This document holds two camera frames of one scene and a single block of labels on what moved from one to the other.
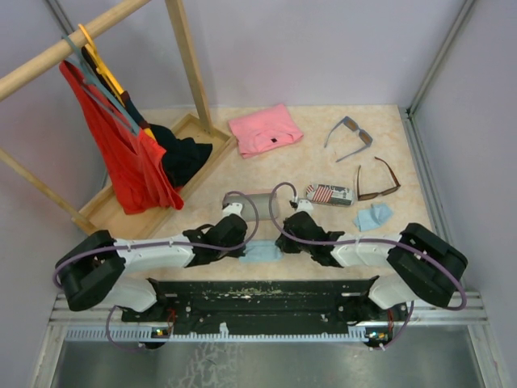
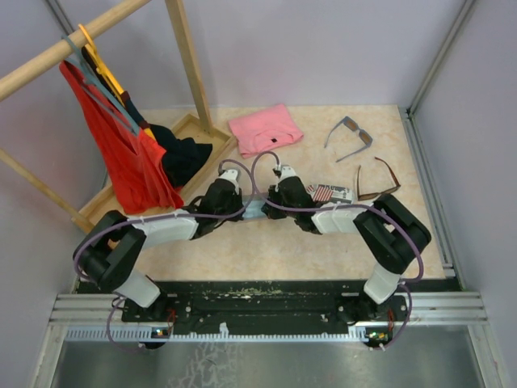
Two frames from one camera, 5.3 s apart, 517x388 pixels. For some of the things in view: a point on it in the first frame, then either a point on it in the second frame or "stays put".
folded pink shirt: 264,130 stays put
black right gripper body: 292,246 -> 276,212
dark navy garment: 181,154 stays put
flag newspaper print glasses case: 329,194 stays put
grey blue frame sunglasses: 364,137 stays put
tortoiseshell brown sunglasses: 371,195 stays put
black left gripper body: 233,253 -> 234,204
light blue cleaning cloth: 261,250 -> 254,209
